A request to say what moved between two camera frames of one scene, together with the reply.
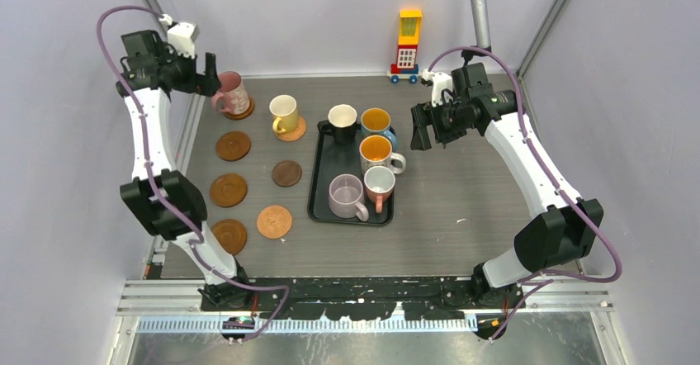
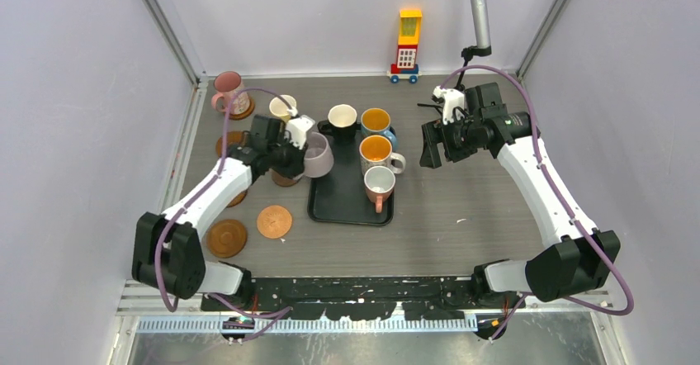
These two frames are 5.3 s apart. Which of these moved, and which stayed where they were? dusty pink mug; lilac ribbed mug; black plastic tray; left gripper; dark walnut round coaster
Moved: left gripper; lilac ribbed mug
Stayed: black plastic tray; dark walnut round coaster; dusty pink mug
